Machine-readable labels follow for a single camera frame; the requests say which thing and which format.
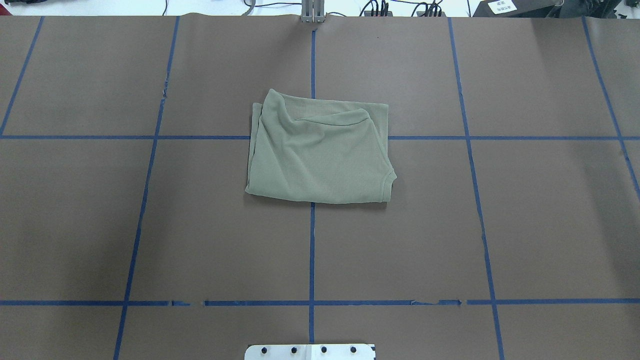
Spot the olive green long-sleeve shirt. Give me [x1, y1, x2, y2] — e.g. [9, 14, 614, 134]
[245, 89, 397, 205]

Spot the aluminium frame post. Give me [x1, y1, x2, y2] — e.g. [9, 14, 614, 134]
[300, 0, 326, 24]

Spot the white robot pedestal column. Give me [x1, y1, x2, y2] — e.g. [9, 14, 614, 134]
[244, 343, 377, 360]

